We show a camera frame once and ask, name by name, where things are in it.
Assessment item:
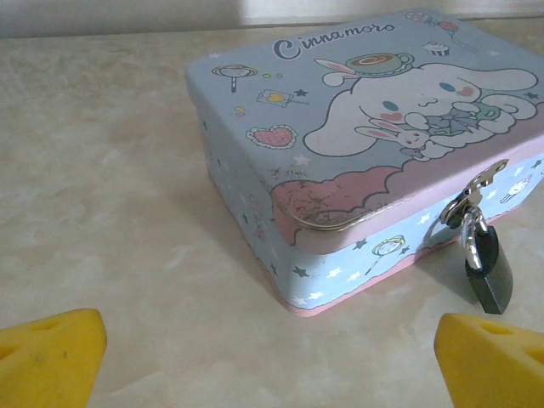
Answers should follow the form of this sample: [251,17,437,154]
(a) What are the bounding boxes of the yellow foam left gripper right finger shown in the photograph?
[433,312,544,408]

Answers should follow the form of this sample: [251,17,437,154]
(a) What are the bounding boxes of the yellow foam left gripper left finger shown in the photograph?
[0,308,108,408]

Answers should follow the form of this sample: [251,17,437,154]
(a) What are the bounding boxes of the small black padlock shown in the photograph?
[461,212,514,315]

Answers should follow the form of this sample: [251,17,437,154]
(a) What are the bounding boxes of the blue-grey cloth piece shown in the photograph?
[185,8,544,319]

